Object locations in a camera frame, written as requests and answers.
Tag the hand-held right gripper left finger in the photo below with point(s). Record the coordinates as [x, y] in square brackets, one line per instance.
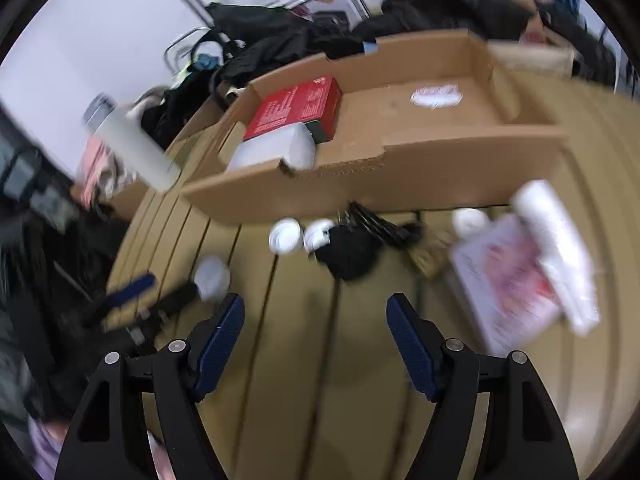
[220, 340]

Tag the pink bag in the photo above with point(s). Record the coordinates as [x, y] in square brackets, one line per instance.
[92, 170]

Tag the purple clothing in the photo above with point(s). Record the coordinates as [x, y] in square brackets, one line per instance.
[45, 447]

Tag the shallow cardboard box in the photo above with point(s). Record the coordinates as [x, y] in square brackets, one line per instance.
[380, 140]

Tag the red box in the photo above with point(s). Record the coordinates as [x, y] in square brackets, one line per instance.
[295, 107]

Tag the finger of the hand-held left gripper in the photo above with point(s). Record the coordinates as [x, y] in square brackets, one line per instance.
[172, 302]
[131, 290]

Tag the white round jar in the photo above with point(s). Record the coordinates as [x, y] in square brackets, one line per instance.
[470, 221]
[212, 277]
[285, 237]
[317, 235]

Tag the beige canvas bag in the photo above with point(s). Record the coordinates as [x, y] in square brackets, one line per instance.
[537, 57]

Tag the black jacket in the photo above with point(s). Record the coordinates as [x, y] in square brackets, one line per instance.
[450, 2]

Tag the small gold packet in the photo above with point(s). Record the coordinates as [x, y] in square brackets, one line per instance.
[430, 255]

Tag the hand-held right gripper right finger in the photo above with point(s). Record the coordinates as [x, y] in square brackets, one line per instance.
[407, 340]

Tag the white insulated bottle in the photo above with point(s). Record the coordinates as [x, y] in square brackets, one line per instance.
[132, 142]

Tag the white metal frame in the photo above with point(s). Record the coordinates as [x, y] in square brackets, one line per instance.
[182, 47]

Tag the white tube pack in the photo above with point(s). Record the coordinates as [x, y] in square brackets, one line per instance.
[555, 252]

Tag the pink and white box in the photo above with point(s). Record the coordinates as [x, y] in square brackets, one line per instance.
[505, 282]

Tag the black bag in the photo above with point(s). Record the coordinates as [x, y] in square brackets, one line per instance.
[580, 40]

